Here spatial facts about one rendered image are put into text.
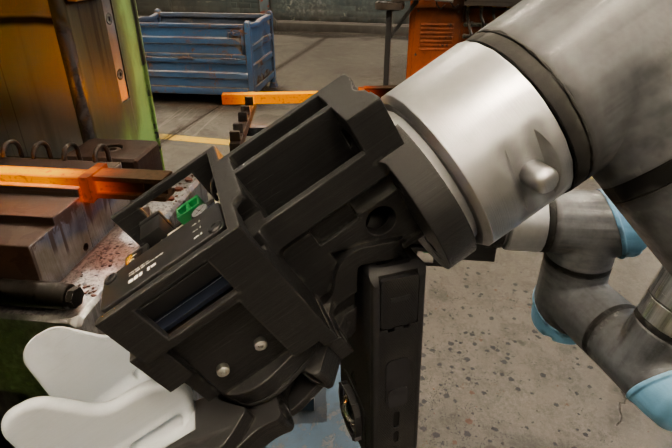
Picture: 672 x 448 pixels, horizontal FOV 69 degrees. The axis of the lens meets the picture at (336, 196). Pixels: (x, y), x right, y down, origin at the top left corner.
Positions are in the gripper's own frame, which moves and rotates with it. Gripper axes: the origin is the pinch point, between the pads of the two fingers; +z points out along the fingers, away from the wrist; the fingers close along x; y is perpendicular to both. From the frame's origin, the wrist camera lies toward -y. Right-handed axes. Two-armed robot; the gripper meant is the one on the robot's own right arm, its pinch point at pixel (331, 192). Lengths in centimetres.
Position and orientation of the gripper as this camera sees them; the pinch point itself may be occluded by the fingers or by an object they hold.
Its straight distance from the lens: 58.5
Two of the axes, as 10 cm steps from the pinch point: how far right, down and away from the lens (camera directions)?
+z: -9.9, -0.5, 1.0
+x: 1.1, -4.5, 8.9
